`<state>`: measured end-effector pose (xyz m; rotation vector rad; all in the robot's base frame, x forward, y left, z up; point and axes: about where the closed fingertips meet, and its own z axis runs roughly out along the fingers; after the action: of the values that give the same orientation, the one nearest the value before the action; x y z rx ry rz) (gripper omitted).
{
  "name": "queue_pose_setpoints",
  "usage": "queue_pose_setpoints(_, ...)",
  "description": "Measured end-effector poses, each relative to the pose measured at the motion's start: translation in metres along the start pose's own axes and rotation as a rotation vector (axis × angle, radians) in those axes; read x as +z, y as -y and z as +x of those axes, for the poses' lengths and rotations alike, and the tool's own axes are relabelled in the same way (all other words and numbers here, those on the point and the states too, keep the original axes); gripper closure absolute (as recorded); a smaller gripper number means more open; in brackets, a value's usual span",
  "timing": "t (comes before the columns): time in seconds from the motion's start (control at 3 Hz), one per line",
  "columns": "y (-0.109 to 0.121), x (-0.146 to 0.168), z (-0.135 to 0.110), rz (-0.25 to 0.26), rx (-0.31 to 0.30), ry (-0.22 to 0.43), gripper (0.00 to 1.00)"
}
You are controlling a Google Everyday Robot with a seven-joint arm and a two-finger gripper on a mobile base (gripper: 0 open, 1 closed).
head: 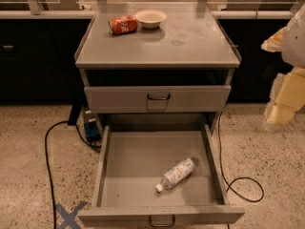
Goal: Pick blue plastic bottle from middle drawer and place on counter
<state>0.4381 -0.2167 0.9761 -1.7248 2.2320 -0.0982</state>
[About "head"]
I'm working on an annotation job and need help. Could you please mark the white bowl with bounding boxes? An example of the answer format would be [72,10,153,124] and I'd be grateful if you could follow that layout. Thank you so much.
[134,10,167,29]

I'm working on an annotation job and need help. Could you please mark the dark lab bench cabinets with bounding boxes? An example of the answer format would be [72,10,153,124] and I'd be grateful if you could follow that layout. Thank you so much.
[0,19,292,105]

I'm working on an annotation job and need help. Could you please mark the grey drawer cabinet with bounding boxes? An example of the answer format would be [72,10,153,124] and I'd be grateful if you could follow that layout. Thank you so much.
[76,2,240,132]

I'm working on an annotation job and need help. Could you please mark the blue power box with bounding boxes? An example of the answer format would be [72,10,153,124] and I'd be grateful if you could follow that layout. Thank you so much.
[82,107,101,142]

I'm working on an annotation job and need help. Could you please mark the blue tape cross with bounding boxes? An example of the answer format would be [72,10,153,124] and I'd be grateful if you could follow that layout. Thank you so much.
[56,201,88,229]

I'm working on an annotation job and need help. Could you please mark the open grey drawer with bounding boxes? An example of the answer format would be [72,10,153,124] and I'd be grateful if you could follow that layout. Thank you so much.
[78,125,245,227]

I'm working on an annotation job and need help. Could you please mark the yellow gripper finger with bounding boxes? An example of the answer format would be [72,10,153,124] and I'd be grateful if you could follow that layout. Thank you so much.
[264,68,305,126]
[261,28,286,52]

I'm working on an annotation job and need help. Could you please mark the black cable left floor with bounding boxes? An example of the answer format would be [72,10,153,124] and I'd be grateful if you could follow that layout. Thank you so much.
[44,120,103,229]

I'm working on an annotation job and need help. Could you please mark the closed grey upper drawer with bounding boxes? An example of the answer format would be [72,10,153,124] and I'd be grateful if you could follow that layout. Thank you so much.
[85,85,231,114]

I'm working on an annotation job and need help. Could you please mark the clear plastic water bottle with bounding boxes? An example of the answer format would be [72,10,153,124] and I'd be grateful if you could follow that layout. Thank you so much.
[155,158,195,193]

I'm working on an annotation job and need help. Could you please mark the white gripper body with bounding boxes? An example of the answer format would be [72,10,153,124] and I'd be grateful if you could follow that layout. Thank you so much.
[281,4,305,68]

